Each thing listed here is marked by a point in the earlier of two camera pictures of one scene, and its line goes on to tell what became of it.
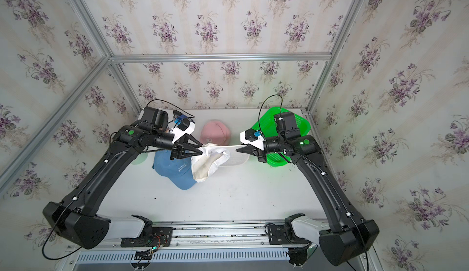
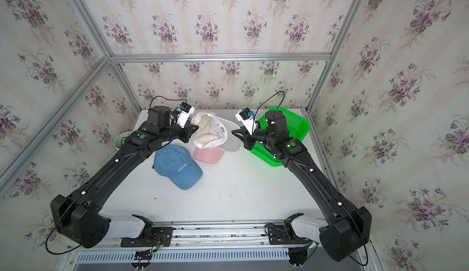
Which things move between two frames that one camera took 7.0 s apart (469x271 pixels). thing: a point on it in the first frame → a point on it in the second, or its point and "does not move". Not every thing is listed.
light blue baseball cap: [180, 170] does not move
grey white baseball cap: [214, 155] → [212, 131]
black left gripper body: [175, 150] → [180, 133]
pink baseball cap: [215, 132] → [210, 155]
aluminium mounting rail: [211, 235] does not move
